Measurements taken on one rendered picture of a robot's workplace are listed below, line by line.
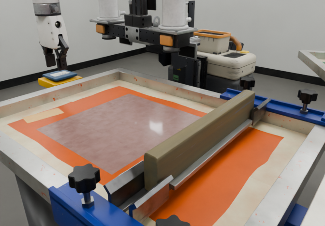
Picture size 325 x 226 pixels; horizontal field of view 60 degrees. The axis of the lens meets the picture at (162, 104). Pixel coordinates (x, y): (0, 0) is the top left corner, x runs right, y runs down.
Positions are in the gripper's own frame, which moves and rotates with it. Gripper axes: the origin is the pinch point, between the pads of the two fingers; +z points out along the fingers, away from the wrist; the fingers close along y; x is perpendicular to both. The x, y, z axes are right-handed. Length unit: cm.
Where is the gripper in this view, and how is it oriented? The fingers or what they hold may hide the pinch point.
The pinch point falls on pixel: (56, 63)
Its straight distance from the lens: 98.4
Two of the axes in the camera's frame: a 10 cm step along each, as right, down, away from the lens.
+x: -6.4, 3.2, -7.0
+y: -7.7, -2.5, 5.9
